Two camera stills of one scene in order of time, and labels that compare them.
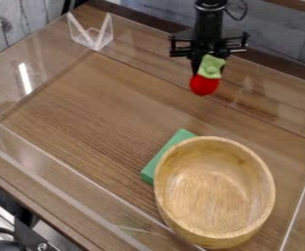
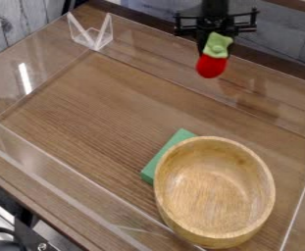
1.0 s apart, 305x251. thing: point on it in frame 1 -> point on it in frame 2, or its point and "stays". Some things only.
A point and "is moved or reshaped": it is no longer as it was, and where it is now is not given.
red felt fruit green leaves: x=205 y=82 is moved or reshaped
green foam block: x=149 y=171 stays
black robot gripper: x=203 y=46 -> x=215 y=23
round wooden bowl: x=213 y=191 stays
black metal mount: x=30 y=238 stays
